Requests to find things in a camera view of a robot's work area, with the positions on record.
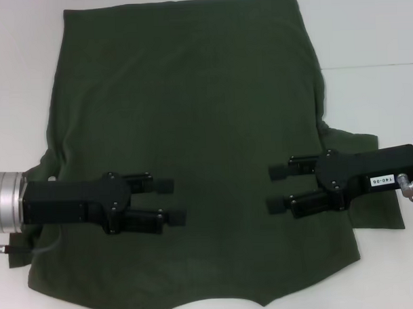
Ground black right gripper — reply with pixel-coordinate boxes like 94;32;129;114
264;144;413;232

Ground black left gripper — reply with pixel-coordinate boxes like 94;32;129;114
22;169;189;243

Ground left arm connector cable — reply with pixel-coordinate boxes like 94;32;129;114
0;230;62;262

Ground dark green shirt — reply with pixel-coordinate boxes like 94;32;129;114
0;0;409;309

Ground arm connector cable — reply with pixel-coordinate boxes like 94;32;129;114
398;182;413;217
0;230;62;262

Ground right arm connector cable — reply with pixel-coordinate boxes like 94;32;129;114
398;182;413;217

